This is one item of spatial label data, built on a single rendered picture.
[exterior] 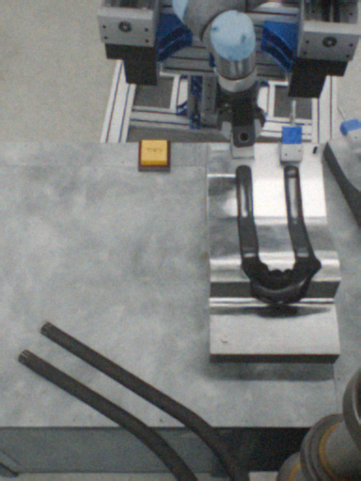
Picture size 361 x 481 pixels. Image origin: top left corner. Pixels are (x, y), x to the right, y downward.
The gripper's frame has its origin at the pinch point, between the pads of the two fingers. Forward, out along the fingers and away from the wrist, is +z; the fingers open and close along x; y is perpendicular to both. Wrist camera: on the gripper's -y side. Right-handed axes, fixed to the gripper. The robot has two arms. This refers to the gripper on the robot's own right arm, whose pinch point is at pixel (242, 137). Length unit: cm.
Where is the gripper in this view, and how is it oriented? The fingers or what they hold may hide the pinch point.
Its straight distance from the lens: 147.4
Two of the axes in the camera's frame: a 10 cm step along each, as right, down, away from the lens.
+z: 1.4, 3.5, 9.3
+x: -9.9, 0.5, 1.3
